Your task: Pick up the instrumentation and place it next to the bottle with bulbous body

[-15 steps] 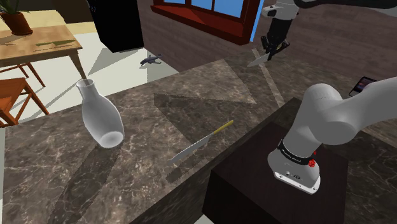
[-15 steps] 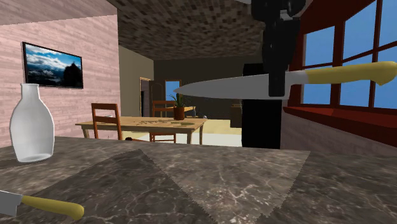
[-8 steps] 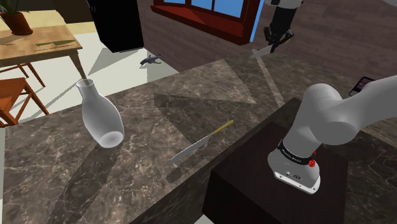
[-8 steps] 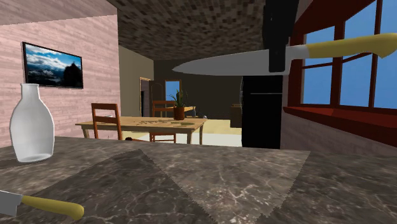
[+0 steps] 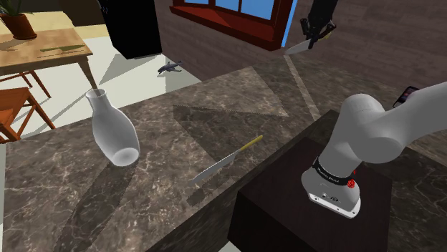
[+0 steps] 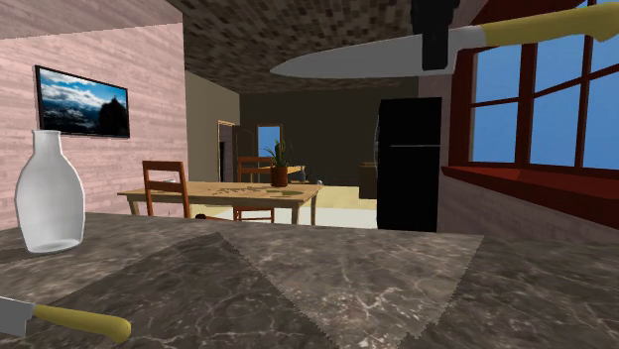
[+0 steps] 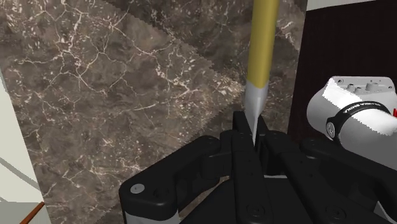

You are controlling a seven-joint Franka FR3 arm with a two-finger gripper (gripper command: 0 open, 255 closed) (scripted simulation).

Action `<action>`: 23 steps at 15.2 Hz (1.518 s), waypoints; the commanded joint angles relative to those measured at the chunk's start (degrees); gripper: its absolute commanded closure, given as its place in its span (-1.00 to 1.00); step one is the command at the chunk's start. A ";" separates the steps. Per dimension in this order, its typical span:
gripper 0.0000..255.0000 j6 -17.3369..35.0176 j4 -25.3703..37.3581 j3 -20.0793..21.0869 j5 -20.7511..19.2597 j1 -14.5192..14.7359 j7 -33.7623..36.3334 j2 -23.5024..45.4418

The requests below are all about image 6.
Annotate brown wooden chair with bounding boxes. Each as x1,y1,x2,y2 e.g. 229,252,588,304
142,160,191,219
232,155,277,224

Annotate yellow-handled kitchen knife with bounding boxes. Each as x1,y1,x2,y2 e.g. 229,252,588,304
269,2,619,80
0,295,133,344

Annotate red-framed window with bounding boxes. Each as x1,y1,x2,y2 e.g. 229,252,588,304
440,0,619,231

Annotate black refrigerator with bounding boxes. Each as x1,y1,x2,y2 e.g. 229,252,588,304
375,96,443,233

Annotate framed landscape wall picture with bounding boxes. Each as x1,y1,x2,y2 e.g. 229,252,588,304
33,64,132,141

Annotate small wood-framed window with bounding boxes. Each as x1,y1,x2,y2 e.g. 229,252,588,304
256,124,283,159

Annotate white glass vase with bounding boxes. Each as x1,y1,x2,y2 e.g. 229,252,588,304
14,129,86,255

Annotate wooden dining table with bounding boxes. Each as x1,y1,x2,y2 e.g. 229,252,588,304
116,139,325,226

